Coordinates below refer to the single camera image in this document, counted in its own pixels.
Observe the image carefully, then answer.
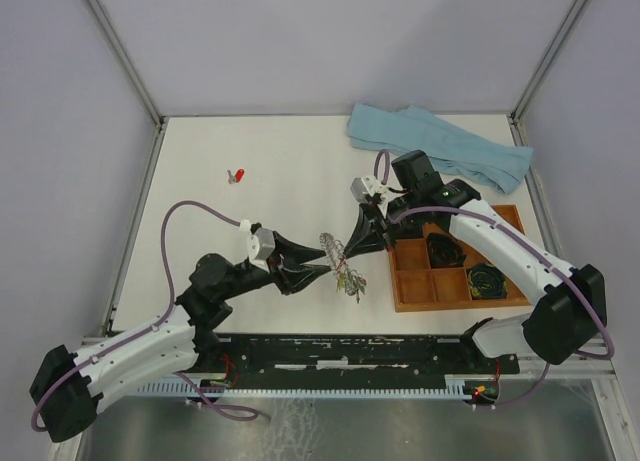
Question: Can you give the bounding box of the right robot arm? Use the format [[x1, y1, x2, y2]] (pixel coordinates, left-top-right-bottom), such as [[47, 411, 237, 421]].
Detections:
[[344, 150, 615, 365]]

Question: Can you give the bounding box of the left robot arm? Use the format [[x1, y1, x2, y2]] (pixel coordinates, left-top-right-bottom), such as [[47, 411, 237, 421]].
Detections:
[[29, 228, 330, 443]]

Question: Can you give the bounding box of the wooden compartment tray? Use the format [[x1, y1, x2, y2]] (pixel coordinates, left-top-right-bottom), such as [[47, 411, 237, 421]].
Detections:
[[389, 224, 528, 312]]

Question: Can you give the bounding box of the light blue cloth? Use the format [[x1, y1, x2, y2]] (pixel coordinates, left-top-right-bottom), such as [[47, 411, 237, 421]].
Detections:
[[347, 104, 533, 194]]

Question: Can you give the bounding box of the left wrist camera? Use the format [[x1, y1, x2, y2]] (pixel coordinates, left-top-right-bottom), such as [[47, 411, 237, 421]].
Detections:
[[239, 219, 276, 272]]

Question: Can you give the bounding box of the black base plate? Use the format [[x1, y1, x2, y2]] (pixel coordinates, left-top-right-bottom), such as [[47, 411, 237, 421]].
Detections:
[[189, 333, 520, 375]]

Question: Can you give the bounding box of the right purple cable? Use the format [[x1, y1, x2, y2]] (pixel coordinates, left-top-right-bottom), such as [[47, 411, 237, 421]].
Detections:
[[375, 149, 615, 411]]

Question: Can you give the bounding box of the purple cable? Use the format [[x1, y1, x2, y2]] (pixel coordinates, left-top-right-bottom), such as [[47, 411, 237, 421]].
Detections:
[[30, 199, 261, 430], [375, 149, 615, 411]]

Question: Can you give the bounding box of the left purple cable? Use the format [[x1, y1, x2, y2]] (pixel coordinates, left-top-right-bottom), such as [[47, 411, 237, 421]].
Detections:
[[30, 199, 261, 430]]

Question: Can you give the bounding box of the white slotted cable duct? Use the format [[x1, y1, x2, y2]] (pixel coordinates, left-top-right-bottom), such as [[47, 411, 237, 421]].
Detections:
[[131, 377, 471, 400]]

